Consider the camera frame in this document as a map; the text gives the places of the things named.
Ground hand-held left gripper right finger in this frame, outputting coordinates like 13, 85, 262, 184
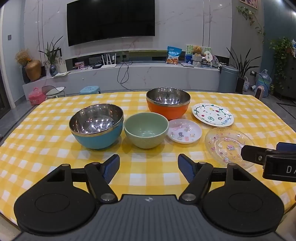
178, 153, 255, 203

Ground dried yellow flowers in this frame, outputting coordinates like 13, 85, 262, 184
15, 49, 31, 66

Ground white vine pattern plate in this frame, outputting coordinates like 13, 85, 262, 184
192, 103, 234, 127

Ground blue water jug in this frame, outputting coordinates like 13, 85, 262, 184
255, 69, 272, 96

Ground hanging vine plant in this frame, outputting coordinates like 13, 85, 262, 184
236, 6, 266, 43

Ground yellow checked tablecloth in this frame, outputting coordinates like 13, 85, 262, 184
0, 90, 296, 229

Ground green plant in blue vase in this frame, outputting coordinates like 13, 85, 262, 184
38, 36, 64, 77

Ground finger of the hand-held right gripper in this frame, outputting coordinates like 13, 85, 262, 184
276, 142, 296, 154
240, 145, 278, 166

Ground clear glass plate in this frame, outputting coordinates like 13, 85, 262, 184
204, 127, 255, 169

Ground dark cabinet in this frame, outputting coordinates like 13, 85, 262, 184
276, 54, 296, 104

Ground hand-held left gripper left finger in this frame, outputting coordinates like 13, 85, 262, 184
43, 154, 121, 203

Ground blue steel bowl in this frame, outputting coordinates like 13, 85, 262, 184
69, 104, 124, 150

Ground white round chair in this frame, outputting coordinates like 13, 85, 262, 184
42, 85, 66, 100

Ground grey trash bin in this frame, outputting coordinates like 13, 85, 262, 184
218, 65, 240, 93

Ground small white sticker plate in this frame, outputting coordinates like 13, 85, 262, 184
167, 119, 202, 144

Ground gold vase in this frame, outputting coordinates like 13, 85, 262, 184
25, 60, 42, 81

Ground blue snack bag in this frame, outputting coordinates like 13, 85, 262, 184
166, 46, 183, 65

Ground marble television console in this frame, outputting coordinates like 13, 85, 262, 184
22, 61, 220, 101

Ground green ceramic bowl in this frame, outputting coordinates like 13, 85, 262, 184
124, 113, 169, 149

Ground long-leaf potted plant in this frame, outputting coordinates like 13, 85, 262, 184
226, 47, 260, 94

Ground light blue plastic stool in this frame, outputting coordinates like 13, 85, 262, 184
79, 86, 101, 95

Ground white router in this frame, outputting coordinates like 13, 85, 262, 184
100, 53, 117, 69

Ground orange steel bowl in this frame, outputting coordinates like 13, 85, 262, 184
146, 87, 191, 119

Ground beige heater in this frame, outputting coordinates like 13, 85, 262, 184
254, 85, 266, 100

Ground bushy green plant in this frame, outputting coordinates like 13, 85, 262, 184
269, 37, 294, 88

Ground wall television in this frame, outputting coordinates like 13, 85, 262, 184
67, 0, 156, 47

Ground black cable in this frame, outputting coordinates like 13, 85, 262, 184
117, 61, 134, 84

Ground pink storage box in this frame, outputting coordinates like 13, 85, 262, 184
28, 87, 47, 106

